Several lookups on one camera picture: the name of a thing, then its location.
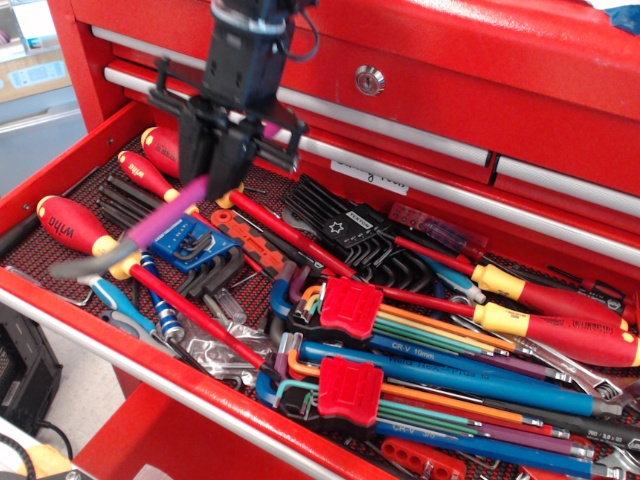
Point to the small red yellow screwdriver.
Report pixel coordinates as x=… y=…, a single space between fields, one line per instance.
x=146 y=175

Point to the blue metal precision screwdriver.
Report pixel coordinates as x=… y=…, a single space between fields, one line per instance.
x=170 y=328

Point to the red holder colour keys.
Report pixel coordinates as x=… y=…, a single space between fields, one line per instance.
x=493 y=423
x=353 y=314

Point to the violet long Allen key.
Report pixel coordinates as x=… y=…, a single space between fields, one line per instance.
x=140 y=235

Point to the red bit holder block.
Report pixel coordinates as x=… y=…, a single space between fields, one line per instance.
x=426 y=461

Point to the large red yellow screwdriver front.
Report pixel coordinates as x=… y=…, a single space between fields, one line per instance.
x=75 y=226

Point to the clear handle small screwdriver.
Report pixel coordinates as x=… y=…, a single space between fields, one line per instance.
x=448 y=234

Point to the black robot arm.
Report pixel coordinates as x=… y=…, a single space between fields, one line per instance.
x=260 y=10

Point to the lower red holder colour keys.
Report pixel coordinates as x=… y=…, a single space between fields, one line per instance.
x=493 y=423

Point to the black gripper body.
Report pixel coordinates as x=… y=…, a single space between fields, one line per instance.
x=241 y=78

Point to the upper red holder colour keys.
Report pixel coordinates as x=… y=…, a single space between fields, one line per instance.
x=353 y=314

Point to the black box on floor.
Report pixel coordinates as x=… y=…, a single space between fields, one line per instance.
x=30 y=372

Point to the blue hex key holder set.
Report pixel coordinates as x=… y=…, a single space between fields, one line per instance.
x=209 y=259

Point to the blue 3/8 Allen key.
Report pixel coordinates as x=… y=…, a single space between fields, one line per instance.
x=450 y=440

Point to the black torx key set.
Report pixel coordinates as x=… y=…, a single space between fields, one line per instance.
x=359 y=236

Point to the right lower red screwdriver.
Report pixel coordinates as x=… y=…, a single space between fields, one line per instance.
x=581 y=340

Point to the chrome chest lock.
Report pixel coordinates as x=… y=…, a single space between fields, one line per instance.
x=369 y=80

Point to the red orange key holder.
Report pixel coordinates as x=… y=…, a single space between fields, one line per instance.
x=251 y=239

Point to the blue white handled screwdriver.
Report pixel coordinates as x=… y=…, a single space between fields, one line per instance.
x=115 y=299

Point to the red tool chest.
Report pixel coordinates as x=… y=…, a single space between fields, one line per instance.
x=515 y=120

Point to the large red yellow screwdriver back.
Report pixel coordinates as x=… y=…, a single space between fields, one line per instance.
x=160 y=146

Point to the right upper red screwdriver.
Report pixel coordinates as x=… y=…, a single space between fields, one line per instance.
x=539 y=298

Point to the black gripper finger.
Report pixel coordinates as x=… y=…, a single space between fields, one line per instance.
x=233 y=153
x=200 y=127

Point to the large red yellow screwdriver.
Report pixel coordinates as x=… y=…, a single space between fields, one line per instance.
x=75 y=226
x=160 y=146

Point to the blue 10mm Allen key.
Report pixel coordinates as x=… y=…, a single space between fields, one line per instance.
x=518 y=392

